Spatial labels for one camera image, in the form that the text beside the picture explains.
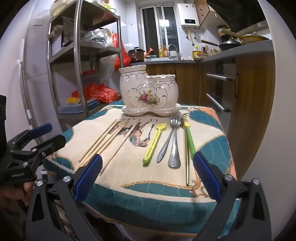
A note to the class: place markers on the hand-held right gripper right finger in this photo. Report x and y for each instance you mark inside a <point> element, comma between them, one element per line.
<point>207,176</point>

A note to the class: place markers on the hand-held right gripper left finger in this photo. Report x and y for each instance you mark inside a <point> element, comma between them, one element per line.
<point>89,178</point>

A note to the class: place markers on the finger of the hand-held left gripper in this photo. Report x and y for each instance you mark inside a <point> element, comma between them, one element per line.
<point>52,143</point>
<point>41,130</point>

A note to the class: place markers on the wooden chopstick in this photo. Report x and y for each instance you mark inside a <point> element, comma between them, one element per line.
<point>115,135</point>
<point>122,142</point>
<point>104,144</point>
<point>98,140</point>

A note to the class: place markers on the yellow plastic spoon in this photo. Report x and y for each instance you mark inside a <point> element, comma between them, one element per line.
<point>152,146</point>

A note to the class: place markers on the floral ceramic utensil holder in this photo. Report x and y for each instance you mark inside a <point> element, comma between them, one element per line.
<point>148,92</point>

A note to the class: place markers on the person's left hand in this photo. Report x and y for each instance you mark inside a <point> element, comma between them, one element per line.
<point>24,191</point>

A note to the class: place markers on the blue plastic tray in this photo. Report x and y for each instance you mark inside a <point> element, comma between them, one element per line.
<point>71,108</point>

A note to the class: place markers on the white refrigerator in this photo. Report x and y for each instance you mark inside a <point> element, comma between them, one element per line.
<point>34,81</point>

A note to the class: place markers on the printed quilted mat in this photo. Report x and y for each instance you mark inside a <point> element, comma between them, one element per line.
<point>143,176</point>

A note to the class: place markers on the red plastic bag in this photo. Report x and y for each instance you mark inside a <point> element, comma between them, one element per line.
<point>103,92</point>
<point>123,58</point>

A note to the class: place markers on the wooden kitchen cabinet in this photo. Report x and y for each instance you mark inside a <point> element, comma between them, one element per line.
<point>252,104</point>

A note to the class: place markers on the clear plastic bag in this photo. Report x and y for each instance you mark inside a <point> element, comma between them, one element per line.
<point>97,37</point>

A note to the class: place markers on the dark red cooking pot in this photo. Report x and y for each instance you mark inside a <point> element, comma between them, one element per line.
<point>136,55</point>

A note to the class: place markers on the yellow oil bottle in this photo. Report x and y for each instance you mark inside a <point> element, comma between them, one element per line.
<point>196,53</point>

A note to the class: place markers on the white bowl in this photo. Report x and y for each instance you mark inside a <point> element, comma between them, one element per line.
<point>59,8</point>

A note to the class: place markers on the grey kitchen counter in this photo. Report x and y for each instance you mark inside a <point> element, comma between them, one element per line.
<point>231,54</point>

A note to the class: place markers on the steel kitchen faucet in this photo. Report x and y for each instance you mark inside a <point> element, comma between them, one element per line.
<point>172,51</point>

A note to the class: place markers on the black wok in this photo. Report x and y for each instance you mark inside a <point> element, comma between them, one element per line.
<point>227,46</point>

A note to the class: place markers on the steel pan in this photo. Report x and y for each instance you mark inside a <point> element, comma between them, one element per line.
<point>254,39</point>

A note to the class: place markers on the kitchen window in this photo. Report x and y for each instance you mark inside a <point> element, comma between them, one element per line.
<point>159,30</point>

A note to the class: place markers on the white water heater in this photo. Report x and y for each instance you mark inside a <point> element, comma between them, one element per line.
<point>188,14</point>

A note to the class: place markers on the dark range hood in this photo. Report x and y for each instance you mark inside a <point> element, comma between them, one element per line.
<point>235,14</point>

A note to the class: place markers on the white wall switch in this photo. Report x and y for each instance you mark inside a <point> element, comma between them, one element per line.
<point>38,21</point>

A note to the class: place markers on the wooden wall cabinet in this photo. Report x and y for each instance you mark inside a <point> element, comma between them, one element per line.
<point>203,11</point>

